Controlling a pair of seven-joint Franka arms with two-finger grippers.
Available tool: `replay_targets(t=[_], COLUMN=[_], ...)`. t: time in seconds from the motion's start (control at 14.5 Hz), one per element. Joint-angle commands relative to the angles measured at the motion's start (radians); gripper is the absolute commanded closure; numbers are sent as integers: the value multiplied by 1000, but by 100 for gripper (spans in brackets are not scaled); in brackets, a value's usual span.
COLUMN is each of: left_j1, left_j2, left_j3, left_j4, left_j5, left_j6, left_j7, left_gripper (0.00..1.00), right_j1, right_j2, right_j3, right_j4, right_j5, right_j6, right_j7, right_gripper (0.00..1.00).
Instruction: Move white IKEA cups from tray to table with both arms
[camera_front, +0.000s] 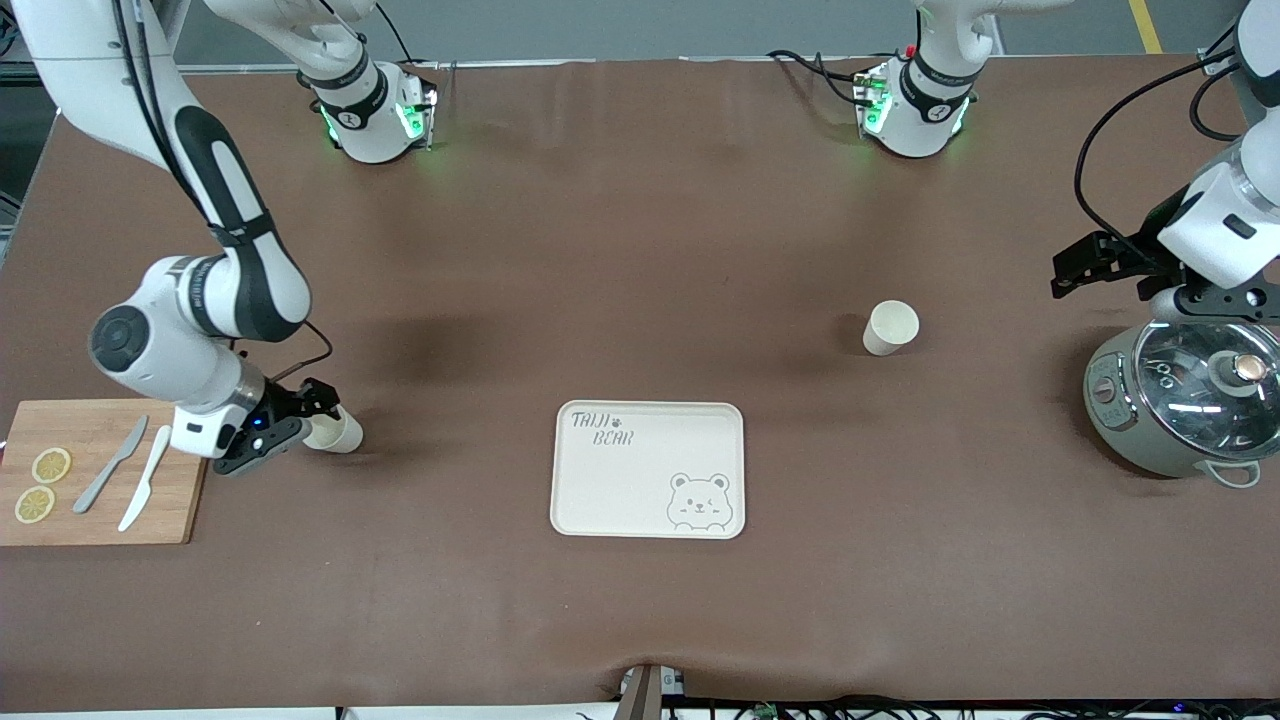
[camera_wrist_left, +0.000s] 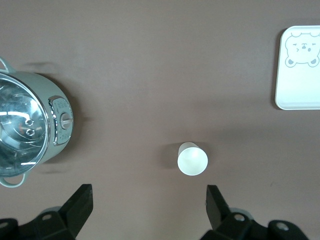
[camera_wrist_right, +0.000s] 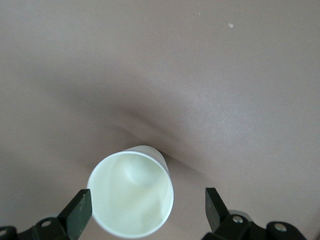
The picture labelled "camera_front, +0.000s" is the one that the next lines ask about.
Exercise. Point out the white plastic cup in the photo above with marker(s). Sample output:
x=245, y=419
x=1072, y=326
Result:
x=340, y=433
x=890, y=328

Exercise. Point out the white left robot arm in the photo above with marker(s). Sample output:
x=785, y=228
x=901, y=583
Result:
x=915, y=130

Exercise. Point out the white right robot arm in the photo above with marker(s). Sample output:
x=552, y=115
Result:
x=150, y=350

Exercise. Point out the white plastic knife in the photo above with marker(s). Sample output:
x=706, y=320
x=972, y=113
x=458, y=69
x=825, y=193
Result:
x=146, y=480

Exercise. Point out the grey plastic knife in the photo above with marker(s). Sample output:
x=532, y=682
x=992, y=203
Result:
x=110, y=466

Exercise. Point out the glass pot lid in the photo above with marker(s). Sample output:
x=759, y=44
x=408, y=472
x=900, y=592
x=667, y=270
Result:
x=1190, y=385

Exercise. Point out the sage green electric pot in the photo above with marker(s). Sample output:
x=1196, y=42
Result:
x=1115, y=420

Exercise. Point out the bamboo cutting board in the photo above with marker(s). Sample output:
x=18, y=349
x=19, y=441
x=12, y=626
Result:
x=60, y=425

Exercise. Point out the lemon slice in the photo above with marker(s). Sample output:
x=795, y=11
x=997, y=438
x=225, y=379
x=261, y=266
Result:
x=51, y=465
x=35, y=504

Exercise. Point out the beige bear print tray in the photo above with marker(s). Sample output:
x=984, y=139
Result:
x=620, y=480

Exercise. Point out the brown table cover mat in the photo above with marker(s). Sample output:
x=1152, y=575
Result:
x=640, y=250

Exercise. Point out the aluminium frame profile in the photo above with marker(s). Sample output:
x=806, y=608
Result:
x=1218, y=60

